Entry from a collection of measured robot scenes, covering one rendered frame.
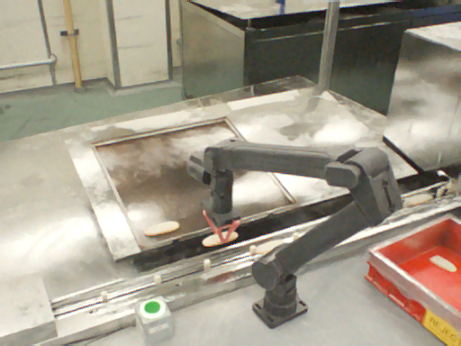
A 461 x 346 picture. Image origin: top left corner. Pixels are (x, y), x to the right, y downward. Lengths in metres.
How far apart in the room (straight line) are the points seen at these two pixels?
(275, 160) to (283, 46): 2.21
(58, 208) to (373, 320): 1.02
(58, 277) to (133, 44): 3.49
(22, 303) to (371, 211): 0.79
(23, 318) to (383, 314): 0.85
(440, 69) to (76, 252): 1.22
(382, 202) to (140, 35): 3.96
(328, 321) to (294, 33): 2.25
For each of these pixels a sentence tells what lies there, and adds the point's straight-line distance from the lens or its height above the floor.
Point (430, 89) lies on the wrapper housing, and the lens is 1.79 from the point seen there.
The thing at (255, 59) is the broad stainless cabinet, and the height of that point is 0.78.
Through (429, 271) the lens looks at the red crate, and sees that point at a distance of 1.53.
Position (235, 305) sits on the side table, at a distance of 1.33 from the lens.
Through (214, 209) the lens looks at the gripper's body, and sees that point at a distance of 1.28.
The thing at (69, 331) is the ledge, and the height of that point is 0.86.
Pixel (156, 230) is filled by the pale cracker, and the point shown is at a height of 0.91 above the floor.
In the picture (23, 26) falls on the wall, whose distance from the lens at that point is 4.83.
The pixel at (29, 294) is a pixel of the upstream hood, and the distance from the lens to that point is 1.29.
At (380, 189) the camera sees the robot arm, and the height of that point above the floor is 1.27.
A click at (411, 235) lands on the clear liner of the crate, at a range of 1.49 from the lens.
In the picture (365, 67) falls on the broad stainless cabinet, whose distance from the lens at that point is 3.70.
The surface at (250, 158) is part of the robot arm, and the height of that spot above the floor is 1.22.
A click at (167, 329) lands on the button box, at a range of 1.23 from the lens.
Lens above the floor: 1.76
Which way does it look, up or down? 35 degrees down
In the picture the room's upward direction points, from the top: 1 degrees clockwise
